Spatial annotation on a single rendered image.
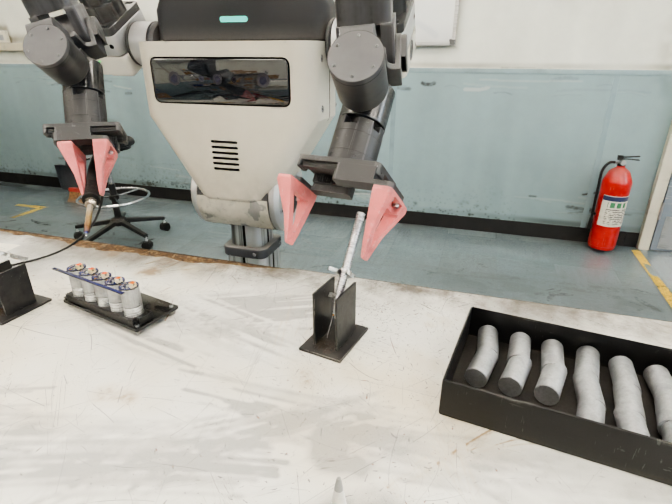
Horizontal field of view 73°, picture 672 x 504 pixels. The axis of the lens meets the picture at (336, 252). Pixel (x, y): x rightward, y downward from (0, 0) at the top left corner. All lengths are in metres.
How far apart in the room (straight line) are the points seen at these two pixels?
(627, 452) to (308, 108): 0.70
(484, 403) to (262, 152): 0.64
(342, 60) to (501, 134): 2.58
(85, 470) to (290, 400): 0.20
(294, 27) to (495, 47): 2.14
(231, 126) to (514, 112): 2.28
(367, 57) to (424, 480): 0.39
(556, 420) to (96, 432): 0.44
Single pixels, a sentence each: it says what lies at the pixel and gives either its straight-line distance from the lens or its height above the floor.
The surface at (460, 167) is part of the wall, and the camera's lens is 3.07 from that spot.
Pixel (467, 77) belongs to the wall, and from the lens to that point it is 3.00.
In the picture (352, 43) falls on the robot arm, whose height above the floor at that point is 1.10.
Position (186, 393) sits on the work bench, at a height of 0.75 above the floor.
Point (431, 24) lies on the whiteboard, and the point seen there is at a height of 1.23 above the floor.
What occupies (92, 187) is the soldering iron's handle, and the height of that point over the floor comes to 0.91.
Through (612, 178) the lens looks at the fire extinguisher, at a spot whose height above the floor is 0.44.
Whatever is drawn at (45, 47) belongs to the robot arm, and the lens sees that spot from 0.76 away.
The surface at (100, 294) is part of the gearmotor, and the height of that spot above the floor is 0.79.
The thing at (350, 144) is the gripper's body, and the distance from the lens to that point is 0.52.
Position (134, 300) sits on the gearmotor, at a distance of 0.66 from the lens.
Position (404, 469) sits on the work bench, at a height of 0.75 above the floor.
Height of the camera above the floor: 1.09
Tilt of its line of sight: 24 degrees down
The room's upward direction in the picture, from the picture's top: straight up
